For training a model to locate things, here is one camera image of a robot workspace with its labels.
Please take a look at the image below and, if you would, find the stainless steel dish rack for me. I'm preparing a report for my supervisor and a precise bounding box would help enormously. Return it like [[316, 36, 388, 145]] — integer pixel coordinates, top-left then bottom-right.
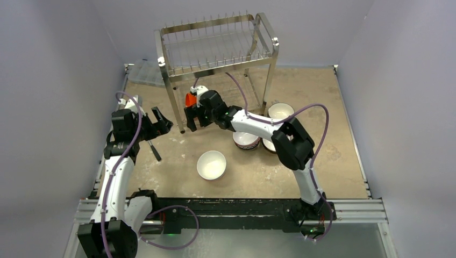
[[154, 12, 279, 133]]

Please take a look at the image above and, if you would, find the white bowl teal outside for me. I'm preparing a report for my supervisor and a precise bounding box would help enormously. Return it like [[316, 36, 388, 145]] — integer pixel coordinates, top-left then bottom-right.
[[267, 103, 295, 119]]

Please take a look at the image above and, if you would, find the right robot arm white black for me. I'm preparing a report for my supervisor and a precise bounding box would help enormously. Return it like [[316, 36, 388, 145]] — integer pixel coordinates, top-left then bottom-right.
[[184, 85, 323, 219]]

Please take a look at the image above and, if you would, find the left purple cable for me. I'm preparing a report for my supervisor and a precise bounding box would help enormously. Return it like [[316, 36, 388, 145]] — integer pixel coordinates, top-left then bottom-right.
[[99, 91, 200, 258]]

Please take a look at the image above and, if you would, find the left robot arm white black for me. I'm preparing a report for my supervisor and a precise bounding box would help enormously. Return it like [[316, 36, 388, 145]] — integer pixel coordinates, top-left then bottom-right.
[[77, 106, 173, 257]]

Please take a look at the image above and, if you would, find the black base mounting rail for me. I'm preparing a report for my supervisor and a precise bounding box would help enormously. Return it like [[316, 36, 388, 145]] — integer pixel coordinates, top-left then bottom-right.
[[74, 197, 388, 236]]

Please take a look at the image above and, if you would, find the purple cable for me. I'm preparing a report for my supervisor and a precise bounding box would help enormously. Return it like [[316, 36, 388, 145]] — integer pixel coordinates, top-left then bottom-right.
[[192, 72, 330, 243], [99, 91, 200, 258]]

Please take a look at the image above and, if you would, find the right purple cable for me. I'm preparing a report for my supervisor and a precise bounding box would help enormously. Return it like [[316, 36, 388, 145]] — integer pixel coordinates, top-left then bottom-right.
[[192, 72, 330, 243]]

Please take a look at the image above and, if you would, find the orange bowl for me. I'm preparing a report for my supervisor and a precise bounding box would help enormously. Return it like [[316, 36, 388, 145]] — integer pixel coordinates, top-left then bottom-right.
[[185, 92, 197, 107]]

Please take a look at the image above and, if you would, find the white bowl brown outside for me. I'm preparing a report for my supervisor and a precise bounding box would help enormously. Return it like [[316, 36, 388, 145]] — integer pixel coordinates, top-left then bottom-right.
[[261, 138, 276, 154]]

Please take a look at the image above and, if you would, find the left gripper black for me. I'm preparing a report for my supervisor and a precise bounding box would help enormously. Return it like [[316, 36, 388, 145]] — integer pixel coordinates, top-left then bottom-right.
[[131, 107, 172, 142]]

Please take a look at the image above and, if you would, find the white bowl red patterned outside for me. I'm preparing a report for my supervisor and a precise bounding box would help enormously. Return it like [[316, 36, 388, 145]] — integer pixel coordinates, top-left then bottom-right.
[[232, 132, 260, 151]]

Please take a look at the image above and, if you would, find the black hammer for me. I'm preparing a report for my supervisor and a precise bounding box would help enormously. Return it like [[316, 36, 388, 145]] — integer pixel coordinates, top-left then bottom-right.
[[147, 140, 162, 162]]

